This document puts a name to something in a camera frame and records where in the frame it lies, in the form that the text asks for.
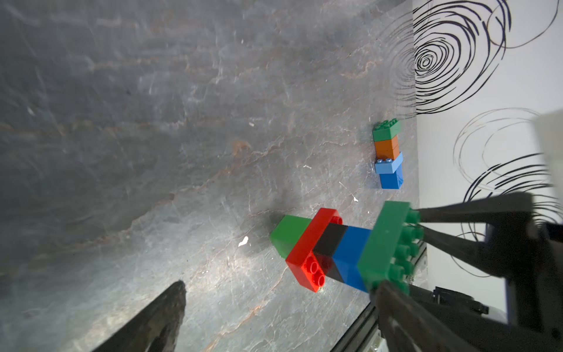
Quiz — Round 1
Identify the small blue lego brick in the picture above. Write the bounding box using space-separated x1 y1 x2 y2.
333 227 371 292

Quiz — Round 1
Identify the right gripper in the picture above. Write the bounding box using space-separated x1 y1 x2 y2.
419 192 562 334

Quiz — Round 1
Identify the red long lego brick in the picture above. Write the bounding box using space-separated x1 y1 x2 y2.
285 208 343 293

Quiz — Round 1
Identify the blue square lego brick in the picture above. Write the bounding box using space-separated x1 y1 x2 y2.
379 166 404 190

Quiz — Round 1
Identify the dark green long lego brick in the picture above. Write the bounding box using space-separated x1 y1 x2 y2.
372 118 402 142

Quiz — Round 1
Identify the light blue long lego brick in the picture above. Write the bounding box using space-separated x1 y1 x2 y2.
375 153 403 175

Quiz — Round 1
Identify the black front rail frame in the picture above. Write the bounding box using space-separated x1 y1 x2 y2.
331 303 379 352

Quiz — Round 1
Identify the small orange lego brick front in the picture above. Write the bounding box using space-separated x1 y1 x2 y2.
374 136 400 161

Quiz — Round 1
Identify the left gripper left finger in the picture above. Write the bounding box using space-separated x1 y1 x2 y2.
95 280 186 351

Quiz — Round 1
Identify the small green lego brick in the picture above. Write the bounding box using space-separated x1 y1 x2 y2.
270 215 311 259

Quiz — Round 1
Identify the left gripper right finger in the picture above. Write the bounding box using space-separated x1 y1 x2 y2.
371 281 476 351

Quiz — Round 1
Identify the small black lego brick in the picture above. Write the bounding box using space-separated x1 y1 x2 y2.
313 223 348 283

